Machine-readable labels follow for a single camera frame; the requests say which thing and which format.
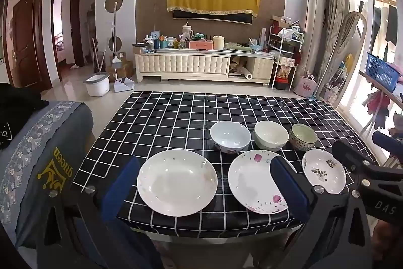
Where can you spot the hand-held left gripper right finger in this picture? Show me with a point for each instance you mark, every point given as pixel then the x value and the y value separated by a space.
pixel 289 190

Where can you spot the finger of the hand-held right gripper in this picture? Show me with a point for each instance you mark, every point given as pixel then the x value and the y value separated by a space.
pixel 385 141
pixel 349 154

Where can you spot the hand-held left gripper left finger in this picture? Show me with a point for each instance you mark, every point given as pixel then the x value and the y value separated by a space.
pixel 121 190

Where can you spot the small white figure-print plate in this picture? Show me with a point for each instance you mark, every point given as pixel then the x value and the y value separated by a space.
pixel 321 173

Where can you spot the white plate with pink petals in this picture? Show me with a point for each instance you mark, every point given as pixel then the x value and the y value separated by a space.
pixel 248 184

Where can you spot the patterned ceramic bowl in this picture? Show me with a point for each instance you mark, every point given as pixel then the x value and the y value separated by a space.
pixel 302 142

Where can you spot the plain white plate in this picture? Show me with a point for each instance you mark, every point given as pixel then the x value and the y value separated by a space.
pixel 176 182

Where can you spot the cream white bowl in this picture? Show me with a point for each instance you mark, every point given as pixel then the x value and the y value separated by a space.
pixel 270 133

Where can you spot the bluish white bowl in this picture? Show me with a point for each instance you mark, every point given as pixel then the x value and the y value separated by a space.
pixel 229 133

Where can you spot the red hanging clothes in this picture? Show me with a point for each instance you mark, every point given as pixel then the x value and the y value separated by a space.
pixel 377 108

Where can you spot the blue plastic basket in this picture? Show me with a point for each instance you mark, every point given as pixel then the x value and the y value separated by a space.
pixel 382 72

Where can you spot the pink bag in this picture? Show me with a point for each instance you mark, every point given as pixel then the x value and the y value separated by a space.
pixel 307 87

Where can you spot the black white-grid tablecloth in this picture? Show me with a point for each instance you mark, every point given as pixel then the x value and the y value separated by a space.
pixel 170 124

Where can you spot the grey embroidered chair cover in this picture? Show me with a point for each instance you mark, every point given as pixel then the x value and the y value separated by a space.
pixel 37 146

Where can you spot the arched standing mirror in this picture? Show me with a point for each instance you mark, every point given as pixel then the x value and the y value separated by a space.
pixel 346 45

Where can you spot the white dustpan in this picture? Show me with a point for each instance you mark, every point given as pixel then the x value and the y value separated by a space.
pixel 123 85

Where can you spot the white mop bucket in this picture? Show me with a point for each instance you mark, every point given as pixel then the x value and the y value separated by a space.
pixel 97 85

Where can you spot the white paper roll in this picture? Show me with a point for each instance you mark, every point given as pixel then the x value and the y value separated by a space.
pixel 247 73

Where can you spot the cardboard box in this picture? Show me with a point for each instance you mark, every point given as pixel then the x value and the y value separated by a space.
pixel 124 65

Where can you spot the standing air conditioner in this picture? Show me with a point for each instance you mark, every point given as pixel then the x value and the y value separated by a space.
pixel 311 20

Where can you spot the cream tufted television cabinet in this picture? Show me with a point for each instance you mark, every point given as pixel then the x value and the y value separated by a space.
pixel 182 64

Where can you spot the white flat mop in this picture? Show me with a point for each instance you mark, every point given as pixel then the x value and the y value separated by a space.
pixel 115 45

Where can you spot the beige patterned curtain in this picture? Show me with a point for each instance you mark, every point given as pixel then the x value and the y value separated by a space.
pixel 333 4

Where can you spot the cream lidded jar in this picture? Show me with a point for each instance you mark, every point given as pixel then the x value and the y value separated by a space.
pixel 218 42

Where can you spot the pink storage box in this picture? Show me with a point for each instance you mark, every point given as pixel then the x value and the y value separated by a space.
pixel 200 44

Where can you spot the white tumbler with straw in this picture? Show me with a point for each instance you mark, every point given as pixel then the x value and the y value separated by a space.
pixel 186 32

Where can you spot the brown wooden door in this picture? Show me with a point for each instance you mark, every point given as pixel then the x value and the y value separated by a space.
pixel 25 42

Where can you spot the black television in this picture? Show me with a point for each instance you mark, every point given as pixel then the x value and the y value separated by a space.
pixel 214 17

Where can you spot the round brown wall disc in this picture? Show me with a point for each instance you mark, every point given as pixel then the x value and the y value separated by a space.
pixel 112 1

